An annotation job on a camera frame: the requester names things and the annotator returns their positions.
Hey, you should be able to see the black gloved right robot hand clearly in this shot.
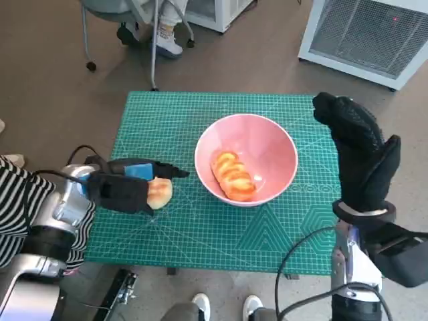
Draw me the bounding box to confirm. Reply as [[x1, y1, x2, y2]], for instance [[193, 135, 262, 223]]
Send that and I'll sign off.
[[312, 92, 402, 213]]

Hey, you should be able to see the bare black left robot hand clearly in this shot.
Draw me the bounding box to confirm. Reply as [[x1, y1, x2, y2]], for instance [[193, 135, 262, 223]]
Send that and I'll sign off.
[[100, 158, 191, 181]]

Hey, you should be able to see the round toy bread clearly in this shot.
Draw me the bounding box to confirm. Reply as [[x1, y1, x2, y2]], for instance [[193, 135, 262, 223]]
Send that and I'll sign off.
[[146, 177, 174, 211]]

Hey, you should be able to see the long striped toy bread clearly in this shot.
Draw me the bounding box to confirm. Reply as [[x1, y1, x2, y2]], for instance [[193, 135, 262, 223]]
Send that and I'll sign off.
[[209, 150, 257, 202]]

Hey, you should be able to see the pink bowl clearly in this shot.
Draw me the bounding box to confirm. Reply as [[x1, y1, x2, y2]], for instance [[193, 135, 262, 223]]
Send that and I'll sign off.
[[194, 113, 299, 207]]

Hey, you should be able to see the green cutting mat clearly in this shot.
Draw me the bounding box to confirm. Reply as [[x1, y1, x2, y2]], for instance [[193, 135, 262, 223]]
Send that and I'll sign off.
[[83, 90, 342, 277]]

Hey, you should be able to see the black metal stand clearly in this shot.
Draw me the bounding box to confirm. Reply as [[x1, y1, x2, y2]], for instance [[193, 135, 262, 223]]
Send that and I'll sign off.
[[93, 267, 138, 321]]

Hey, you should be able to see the large white mesh cabinet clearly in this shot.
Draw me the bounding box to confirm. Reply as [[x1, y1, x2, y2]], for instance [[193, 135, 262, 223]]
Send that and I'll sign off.
[[297, 0, 428, 91]]

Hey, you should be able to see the person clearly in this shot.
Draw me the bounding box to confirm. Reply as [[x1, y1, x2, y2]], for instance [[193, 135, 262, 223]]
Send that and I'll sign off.
[[0, 155, 96, 272], [160, 293, 282, 321], [116, 0, 190, 60]]

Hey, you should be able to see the grey office chair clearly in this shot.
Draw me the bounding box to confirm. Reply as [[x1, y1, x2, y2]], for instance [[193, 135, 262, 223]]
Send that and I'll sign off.
[[80, 0, 197, 92]]

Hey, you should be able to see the small white mesh cabinet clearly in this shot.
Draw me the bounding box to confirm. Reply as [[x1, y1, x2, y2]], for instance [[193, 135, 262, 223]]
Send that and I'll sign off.
[[185, 0, 258, 33]]

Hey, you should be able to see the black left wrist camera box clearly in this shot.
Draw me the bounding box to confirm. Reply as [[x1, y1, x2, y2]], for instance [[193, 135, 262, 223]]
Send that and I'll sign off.
[[87, 171, 155, 217]]

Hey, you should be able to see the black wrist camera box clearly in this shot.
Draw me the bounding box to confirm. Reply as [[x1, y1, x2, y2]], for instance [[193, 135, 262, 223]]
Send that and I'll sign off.
[[87, 171, 155, 217], [362, 222, 428, 288]]

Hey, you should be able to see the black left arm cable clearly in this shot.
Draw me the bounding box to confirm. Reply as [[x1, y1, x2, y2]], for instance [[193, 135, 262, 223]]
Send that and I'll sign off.
[[33, 144, 111, 183]]

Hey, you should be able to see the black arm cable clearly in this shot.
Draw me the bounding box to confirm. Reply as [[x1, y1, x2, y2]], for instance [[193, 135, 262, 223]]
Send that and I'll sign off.
[[274, 225, 337, 321], [33, 144, 111, 183]]

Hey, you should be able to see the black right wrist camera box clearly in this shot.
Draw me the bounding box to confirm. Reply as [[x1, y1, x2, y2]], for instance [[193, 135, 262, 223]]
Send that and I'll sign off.
[[362, 222, 428, 288]]

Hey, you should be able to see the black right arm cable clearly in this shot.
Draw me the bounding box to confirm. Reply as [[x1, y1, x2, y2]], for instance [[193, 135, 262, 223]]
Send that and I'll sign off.
[[274, 225, 337, 321]]

